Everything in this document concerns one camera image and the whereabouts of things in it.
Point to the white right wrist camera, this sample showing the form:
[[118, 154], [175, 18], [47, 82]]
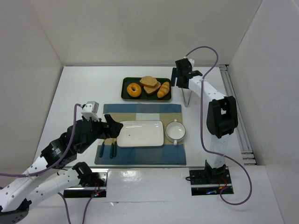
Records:
[[191, 61]]

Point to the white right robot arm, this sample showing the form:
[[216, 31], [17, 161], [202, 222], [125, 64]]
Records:
[[218, 117]]

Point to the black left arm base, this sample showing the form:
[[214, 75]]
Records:
[[96, 187]]

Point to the white soup cup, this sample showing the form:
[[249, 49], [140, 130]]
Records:
[[175, 132]]

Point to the orange bagel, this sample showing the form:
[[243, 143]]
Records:
[[134, 90]]

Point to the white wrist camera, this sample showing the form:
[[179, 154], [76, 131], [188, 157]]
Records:
[[89, 111], [191, 61]]

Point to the brown bread slice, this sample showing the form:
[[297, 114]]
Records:
[[152, 90], [148, 81]]

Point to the golden bread roll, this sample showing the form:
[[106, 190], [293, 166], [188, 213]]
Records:
[[163, 90]]

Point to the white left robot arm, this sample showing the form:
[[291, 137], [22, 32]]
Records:
[[23, 194]]

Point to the white rectangular plate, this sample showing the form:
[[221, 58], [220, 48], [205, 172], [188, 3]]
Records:
[[141, 133]]

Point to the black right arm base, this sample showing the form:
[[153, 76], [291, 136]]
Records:
[[210, 181]]

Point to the dark green serving tray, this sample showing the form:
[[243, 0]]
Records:
[[143, 96]]

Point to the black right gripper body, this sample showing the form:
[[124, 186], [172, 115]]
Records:
[[180, 76]]

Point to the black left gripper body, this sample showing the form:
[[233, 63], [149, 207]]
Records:
[[101, 129]]

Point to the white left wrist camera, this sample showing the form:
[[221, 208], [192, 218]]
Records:
[[89, 111]]

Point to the aluminium rail frame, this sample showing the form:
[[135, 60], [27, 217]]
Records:
[[242, 135]]

